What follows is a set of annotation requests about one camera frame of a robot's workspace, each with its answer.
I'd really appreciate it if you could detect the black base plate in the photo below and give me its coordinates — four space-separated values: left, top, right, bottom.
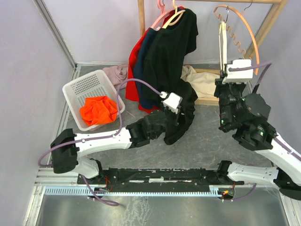
87 168 245 193

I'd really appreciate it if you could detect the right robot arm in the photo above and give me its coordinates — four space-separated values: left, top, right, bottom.
214 72 301 200

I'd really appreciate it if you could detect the red t shirt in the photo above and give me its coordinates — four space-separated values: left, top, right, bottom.
125 8 170 113

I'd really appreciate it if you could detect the white plastic basket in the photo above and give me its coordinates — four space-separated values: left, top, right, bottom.
63 70 125 131

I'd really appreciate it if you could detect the corner aluminium profile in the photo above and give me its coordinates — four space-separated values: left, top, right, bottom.
33 0 77 68

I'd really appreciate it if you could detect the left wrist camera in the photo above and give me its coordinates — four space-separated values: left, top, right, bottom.
160 91 182 114

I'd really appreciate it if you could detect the pink hanger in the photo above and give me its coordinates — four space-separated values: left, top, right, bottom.
148 0 174 31

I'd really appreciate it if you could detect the wooden clothes rack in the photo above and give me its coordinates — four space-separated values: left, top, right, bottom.
137 0 288 106

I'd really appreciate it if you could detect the beige cloth in rack base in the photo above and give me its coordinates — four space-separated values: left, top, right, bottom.
181 65 219 98

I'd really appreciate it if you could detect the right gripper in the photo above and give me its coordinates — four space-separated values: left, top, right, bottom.
212 70 244 128

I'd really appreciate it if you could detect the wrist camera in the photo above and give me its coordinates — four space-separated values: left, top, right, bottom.
160 91 182 114
222 58 254 84

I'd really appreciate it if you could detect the pink cloth on floor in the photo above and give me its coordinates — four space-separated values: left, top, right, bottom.
103 63 128 90

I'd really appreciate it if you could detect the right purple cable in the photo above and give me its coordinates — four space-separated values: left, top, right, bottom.
222 60 301 202

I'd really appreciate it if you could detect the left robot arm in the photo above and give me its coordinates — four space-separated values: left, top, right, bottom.
51 108 184 184

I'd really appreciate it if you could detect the aluminium frame rail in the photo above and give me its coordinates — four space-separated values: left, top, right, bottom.
22 63 301 226

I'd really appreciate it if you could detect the orange t shirt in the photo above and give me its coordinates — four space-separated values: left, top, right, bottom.
79 96 118 127

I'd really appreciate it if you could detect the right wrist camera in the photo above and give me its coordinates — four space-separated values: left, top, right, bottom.
222 58 254 84

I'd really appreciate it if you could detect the peach hanger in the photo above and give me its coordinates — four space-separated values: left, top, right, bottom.
213 0 261 75

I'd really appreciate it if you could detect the blue cable duct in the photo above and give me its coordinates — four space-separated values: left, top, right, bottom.
44 185 224 197

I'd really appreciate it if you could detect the navy blue t shirt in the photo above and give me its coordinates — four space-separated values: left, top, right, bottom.
134 7 185 111

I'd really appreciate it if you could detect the black t shirt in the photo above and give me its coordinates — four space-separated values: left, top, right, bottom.
164 79 198 145
142 8 198 93

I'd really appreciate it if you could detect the cream hanger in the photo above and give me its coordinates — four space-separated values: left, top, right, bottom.
219 6 230 71
161 0 185 29

